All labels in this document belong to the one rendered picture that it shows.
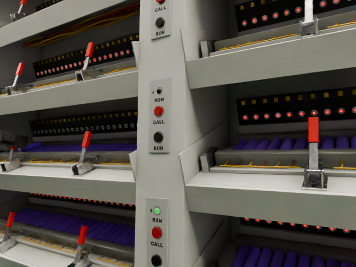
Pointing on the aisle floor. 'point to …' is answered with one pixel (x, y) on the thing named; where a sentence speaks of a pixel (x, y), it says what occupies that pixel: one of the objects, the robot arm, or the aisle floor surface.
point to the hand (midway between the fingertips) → (11, 140)
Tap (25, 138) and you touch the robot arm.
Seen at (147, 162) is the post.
